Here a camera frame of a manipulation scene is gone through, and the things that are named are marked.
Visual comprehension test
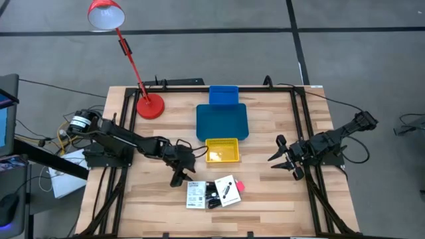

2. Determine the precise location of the black side desk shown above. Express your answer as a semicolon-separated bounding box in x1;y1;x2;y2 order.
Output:
0;138;90;239

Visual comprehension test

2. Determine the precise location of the yellow cable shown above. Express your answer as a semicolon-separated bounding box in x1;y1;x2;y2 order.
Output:
56;121;79;155

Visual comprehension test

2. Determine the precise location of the red desk lamp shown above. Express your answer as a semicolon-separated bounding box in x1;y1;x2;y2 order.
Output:
87;0;166;120

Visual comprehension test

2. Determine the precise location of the black computer mouse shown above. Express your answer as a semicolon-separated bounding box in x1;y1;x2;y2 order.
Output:
0;193;20;228

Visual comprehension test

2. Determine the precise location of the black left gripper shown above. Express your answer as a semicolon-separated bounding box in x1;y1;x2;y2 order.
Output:
162;143;197;188

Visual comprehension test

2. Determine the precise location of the white cardboard box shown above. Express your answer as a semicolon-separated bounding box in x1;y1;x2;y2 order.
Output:
48;149;89;199

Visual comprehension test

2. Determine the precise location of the yellow slotted plastic basket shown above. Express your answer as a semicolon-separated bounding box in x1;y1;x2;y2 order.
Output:
205;137;240;163

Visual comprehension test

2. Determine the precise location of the small blue slotted basket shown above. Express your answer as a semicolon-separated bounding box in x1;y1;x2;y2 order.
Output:
209;85;240;106

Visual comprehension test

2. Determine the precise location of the black floor cable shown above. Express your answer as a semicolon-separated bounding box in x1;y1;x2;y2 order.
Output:
18;78;108;100

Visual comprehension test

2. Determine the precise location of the black aluminium table frame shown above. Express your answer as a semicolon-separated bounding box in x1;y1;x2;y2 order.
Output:
76;84;361;239

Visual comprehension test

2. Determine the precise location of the large teal plastic bin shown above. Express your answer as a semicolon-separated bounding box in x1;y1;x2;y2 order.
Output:
195;103;250;142

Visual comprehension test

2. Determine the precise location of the black floor stand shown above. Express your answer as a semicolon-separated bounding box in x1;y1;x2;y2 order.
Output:
393;114;425;137

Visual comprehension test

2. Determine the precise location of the black computer monitor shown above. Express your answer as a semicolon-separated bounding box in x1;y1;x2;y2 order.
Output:
0;73;20;157

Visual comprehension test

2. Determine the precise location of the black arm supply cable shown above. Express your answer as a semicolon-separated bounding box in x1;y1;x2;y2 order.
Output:
277;82;366;114

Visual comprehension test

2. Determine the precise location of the white card reader box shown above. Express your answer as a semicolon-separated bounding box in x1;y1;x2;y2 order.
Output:
214;175;242;208

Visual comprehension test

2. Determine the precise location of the white box with printed label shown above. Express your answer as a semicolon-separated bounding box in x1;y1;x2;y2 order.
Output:
186;181;207;210

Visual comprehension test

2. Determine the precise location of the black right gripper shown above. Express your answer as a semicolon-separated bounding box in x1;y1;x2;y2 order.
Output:
267;133;309;182

